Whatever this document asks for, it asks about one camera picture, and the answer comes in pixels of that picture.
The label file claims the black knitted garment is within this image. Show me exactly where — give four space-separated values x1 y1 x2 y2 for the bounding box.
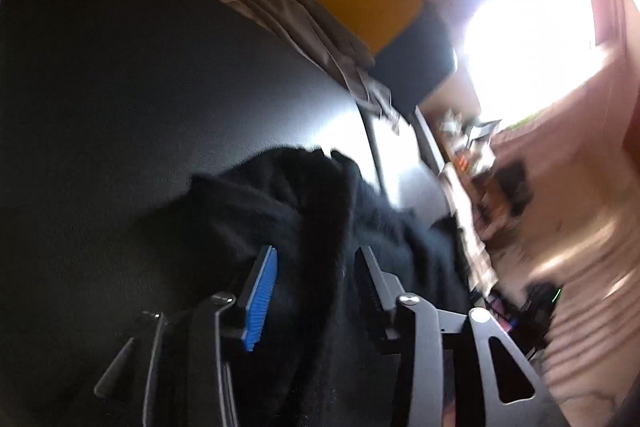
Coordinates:
141 148 470 426

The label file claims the beige crumpled cloth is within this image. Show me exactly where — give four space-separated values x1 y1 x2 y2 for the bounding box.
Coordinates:
218 0 401 132

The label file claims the cluttered wooden side table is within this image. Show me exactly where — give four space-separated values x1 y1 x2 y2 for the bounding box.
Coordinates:
435 110 533 251

